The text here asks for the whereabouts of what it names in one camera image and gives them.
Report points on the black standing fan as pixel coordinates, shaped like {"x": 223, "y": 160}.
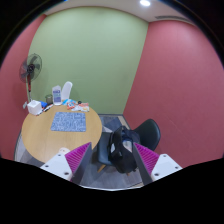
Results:
{"x": 29, "y": 70}

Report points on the black backpack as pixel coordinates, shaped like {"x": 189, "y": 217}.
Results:
{"x": 120, "y": 157}

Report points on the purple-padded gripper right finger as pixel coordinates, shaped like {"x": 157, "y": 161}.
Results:
{"x": 153, "y": 166}

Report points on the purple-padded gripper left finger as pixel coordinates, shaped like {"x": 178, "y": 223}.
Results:
{"x": 70, "y": 166}

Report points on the ceiling light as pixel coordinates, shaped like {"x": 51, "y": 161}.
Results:
{"x": 145, "y": 3}

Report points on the white chair behind table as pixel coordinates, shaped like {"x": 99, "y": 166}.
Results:
{"x": 65, "y": 93}

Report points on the black chair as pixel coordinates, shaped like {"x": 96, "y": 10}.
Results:
{"x": 148, "y": 131}

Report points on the round wooden table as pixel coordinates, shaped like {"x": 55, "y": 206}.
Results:
{"x": 43, "y": 143}

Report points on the dark green cup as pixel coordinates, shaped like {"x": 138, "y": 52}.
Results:
{"x": 49, "y": 99}

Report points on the blue patterned mouse pad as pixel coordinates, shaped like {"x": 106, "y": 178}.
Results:
{"x": 69, "y": 122}

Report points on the white tissue box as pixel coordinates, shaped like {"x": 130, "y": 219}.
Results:
{"x": 34, "y": 107}

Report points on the colourful snack packets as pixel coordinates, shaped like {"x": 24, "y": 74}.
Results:
{"x": 76, "y": 105}

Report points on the white jug with blue label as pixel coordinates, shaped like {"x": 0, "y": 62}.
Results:
{"x": 56, "y": 93}

